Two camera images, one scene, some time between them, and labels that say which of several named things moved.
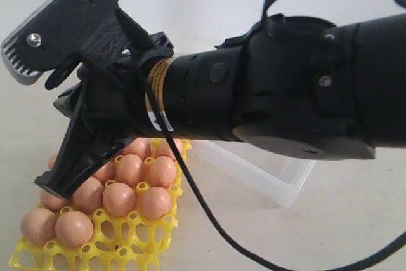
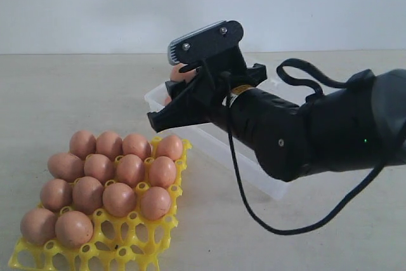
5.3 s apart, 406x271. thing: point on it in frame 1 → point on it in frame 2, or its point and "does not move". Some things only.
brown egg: (106, 172) does not move
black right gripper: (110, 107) → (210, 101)
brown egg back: (119, 199) does not move
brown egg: (53, 203) does not move
